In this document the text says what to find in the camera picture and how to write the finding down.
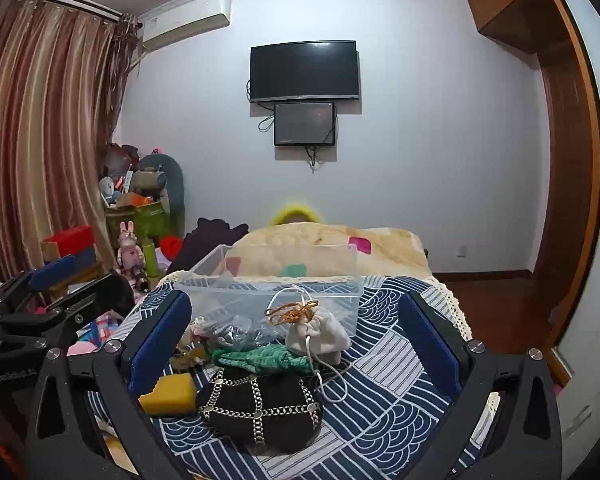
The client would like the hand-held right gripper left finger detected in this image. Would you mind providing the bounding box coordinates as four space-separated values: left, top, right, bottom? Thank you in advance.
26 291 193 480

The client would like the white cable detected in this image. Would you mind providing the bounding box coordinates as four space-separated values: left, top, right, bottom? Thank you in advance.
271 285 354 406

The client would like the yellow plush ring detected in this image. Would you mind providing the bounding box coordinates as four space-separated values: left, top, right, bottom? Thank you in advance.
272 203 324 227

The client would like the white air conditioner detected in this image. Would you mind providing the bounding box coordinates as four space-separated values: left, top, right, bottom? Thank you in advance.
139 0 232 53

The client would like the red cloth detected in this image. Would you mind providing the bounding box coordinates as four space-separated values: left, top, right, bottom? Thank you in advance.
159 234 184 262

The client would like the pink rabbit toy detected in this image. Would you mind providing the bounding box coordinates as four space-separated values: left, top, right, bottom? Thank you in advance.
116 220 147 275

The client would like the black clothing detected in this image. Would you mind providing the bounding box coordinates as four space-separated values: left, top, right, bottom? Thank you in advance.
166 217 251 275

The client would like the orange braided cord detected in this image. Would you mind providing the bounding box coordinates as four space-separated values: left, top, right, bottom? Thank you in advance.
265 300 320 326

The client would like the brown small soft toy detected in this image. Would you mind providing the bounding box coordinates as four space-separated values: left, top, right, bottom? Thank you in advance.
171 342 212 370

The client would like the clear plastic storage box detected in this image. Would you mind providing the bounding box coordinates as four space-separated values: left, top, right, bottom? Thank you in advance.
174 244 365 342

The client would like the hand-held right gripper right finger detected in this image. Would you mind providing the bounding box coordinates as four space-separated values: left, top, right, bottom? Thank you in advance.
399 291 564 480

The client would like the white curtain rail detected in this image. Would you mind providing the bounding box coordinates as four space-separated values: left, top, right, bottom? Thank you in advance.
5 0 142 27

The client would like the black bag with metal chains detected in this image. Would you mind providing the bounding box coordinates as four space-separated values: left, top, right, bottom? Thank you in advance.
196 366 325 456

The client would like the grey green long pillow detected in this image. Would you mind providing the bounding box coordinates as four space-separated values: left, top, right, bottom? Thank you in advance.
139 153 186 233

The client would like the beige patchwork blanket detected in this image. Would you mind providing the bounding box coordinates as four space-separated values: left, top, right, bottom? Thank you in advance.
224 223 432 282

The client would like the cream crochet cover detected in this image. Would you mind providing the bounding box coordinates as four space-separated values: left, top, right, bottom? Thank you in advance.
431 276 475 342

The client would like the black wall television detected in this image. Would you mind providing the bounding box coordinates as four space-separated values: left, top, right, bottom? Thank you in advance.
249 40 361 105

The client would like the wooden overhead cabinet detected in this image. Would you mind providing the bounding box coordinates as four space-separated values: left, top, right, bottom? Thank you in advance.
464 0 581 56

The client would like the black monitor cable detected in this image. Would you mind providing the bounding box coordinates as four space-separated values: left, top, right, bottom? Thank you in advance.
304 144 327 175

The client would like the yellow sponge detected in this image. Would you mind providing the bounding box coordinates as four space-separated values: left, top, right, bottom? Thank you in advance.
139 372 197 416

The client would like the striped brown curtain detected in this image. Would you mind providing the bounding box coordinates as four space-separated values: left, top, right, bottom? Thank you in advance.
0 0 133 283

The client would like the small black wall monitor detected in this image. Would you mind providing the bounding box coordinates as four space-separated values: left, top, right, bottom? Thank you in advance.
273 101 337 148

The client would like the red box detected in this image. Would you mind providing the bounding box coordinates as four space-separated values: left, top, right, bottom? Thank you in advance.
41 225 97 262

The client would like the green bottle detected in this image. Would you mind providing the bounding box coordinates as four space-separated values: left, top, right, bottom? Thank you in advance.
140 240 159 279

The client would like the white drawstring pouch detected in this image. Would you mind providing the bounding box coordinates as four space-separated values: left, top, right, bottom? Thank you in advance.
285 307 352 367

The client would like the blue patterned blanket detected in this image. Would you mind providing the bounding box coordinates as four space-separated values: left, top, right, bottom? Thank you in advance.
86 275 483 480

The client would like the white wardrobe door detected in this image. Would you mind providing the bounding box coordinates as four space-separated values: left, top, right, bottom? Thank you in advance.
550 0 600 466

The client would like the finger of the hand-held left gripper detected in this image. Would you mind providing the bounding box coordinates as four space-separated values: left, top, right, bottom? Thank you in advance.
0 270 137 357
0 254 77 322

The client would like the green knitted cloth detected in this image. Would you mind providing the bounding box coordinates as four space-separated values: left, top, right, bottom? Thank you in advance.
212 344 314 376

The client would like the pile of toys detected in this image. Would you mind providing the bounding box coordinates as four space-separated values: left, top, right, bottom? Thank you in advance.
98 144 169 209

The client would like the green storage box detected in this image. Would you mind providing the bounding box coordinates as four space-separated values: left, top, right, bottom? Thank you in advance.
105 202 174 252

